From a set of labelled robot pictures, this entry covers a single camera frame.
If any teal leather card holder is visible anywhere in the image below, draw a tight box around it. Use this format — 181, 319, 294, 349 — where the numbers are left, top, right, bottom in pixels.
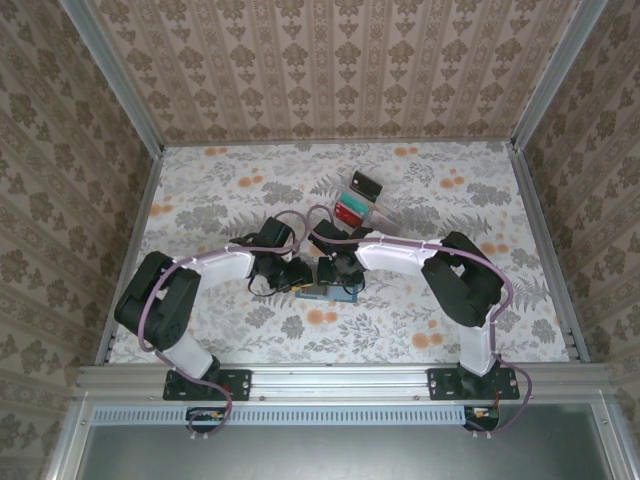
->
293, 283, 360, 305

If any plain black credit card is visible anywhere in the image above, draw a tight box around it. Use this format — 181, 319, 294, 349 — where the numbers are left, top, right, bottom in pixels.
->
349, 170, 384, 201

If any red card with gold print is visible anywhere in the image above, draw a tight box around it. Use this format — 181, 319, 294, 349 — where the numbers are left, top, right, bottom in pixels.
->
333, 202, 364, 229

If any pale pink card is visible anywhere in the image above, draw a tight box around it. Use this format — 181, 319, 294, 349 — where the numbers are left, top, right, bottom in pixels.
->
372, 209, 399, 234

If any teal card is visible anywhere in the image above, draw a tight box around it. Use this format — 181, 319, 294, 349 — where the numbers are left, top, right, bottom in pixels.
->
339, 192, 371, 216

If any left connector board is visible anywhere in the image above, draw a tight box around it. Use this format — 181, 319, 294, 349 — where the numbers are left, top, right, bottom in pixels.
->
185, 407, 226, 434

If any connector board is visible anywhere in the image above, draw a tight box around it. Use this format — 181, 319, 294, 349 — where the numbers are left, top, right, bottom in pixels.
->
464, 405, 501, 432
185, 407, 226, 434

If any steel sheet panel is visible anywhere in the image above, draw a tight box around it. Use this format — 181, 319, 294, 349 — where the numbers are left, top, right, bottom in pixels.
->
47, 397, 640, 480

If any right connector board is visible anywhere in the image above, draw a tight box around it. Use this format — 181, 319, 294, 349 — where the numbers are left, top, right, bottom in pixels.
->
464, 405, 501, 432

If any left thin black cable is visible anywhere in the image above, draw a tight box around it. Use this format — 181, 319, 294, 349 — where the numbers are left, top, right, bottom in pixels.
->
248, 272, 281, 297

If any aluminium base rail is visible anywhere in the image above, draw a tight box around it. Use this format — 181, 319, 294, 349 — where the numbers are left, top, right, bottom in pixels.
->
74, 363, 619, 401

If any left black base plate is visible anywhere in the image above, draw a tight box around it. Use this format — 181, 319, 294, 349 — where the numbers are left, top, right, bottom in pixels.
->
163, 368, 252, 402

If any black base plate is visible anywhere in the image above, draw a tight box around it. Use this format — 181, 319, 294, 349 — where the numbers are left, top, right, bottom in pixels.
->
427, 367, 521, 401
163, 368, 252, 402

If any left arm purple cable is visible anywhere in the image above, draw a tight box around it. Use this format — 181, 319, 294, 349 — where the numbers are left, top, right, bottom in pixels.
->
138, 208, 310, 442

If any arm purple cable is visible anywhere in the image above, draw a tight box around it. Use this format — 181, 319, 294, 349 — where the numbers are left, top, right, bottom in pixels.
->
307, 204, 534, 441
138, 208, 310, 442

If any grey slotted cable duct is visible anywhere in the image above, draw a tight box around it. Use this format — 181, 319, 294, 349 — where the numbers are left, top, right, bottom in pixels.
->
92, 405, 469, 427

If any aluminium table side rail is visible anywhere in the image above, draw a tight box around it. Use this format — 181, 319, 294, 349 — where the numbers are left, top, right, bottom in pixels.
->
507, 142, 591, 364
94, 149, 166, 364

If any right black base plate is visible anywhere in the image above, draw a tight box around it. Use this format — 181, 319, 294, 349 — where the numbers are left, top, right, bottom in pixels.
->
427, 367, 521, 401

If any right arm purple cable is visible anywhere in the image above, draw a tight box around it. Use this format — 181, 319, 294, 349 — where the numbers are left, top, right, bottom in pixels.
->
307, 204, 534, 441

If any aluminium frame post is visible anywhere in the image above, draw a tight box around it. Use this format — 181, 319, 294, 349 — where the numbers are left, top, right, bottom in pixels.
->
512, 0, 609, 151
59, 0, 166, 156

